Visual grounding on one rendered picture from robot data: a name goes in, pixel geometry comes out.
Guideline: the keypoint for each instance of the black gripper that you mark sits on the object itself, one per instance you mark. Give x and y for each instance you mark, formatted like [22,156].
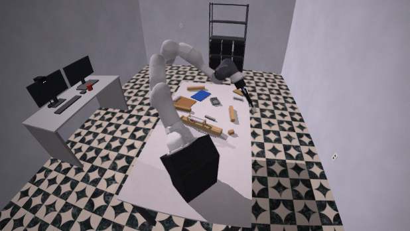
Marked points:
[240,84]

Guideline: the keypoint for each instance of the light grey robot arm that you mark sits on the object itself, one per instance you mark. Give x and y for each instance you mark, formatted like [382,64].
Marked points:
[179,136]

